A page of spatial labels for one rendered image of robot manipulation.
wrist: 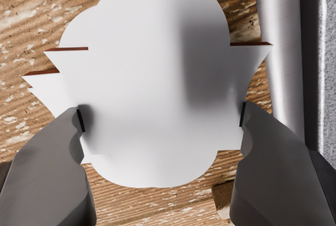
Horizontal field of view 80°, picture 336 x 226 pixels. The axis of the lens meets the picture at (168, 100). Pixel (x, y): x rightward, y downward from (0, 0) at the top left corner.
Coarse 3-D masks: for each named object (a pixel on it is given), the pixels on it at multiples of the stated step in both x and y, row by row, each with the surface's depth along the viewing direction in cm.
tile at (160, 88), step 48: (144, 0) 10; (192, 0) 10; (96, 48) 11; (144, 48) 11; (192, 48) 11; (240, 48) 11; (96, 96) 12; (144, 96) 12; (192, 96) 12; (240, 96) 12; (96, 144) 13; (144, 144) 14; (192, 144) 14; (240, 144) 14
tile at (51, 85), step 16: (80, 16) 11; (64, 32) 11; (80, 32) 11; (32, 80) 12; (48, 80) 12; (64, 80) 12; (48, 96) 13; (64, 96) 13; (96, 160) 16; (112, 176) 16
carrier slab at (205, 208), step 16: (176, 208) 22; (192, 208) 22; (208, 208) 22; (112, 224) 23; (128, 224) 23; (144, 224) 23; (160, 224) 23; (176, 224) 23; (192, 224) 23; (208, 224) 23; (224, 224) 23
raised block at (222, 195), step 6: (216, 186) 20; (222, 186) 19; (228, 186) 19; (216, 192) 19; (222, 192) 19; (228, 192) 19; (216, 198) 19; (222, 198) 18; (228, 198) 18; (216, 204) 18; (222, 204) 18; (228, 204) 18; (216, 210) 18; (222, 210) 18; (228, 210) 18; (222, 216) 18; (228, 216) 18
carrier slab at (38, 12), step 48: (0, 0) 12; (48, 0) 12; (96, 0) 12; (240, 0) 12; (0, 48) 13; (48, 48) 13; (0, 96) 15; (0, 144) 17; (96, 192) 20; (144, 192) 20; (192, 192) 21
